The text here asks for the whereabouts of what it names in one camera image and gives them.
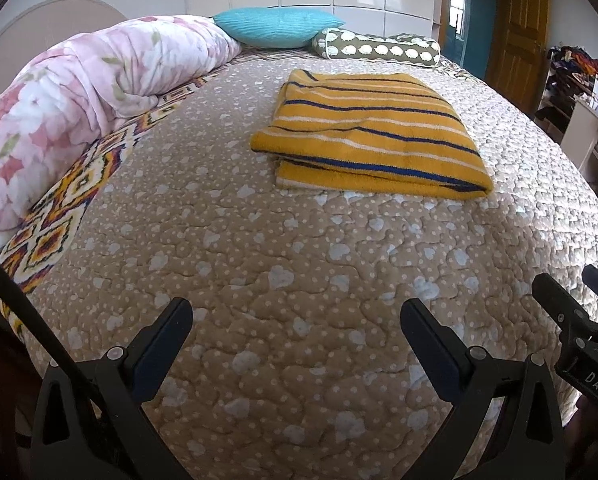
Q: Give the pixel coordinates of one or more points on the green white-print bolster pillow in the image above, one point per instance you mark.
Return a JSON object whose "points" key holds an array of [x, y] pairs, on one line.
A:
{"points": [[379, 49]]}

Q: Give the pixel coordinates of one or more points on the beige quilted bedspread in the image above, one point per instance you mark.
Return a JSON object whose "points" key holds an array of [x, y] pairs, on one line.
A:
{"points": [[279, 260]]}

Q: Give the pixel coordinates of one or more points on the yellow striped towel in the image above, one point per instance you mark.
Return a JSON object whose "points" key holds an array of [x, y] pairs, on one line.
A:
{"points": [[369, 135]]}

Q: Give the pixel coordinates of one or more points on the beige arched headboard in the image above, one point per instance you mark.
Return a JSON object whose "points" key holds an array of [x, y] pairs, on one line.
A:
{"points": [[29, 25]]}

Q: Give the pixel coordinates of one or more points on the wooden door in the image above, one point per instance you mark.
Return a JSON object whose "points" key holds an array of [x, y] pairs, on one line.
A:
{"points": [[519, 35]]}

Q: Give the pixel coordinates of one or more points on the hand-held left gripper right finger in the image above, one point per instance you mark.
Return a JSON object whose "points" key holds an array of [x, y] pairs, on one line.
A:
{"points": [[429, 345]]}

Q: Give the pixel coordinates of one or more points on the pile of colourful clothes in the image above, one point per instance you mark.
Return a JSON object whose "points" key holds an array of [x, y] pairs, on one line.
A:
{"points": [[576, 60]]}

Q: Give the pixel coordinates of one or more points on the white shelf unit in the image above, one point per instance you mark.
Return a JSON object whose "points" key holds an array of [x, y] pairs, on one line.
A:
{"points": [[586, 130]]}

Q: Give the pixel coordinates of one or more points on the teal pillow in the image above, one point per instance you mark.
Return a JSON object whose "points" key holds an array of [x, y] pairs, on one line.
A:
{"points": [[274, 27]]}

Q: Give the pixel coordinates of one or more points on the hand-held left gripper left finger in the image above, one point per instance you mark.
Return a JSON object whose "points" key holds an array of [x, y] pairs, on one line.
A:
{"points": [[159, 360]]}

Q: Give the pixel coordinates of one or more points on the pink floral duvet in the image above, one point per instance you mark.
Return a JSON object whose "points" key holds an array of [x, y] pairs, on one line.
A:
{"points": [[79, 90]]}

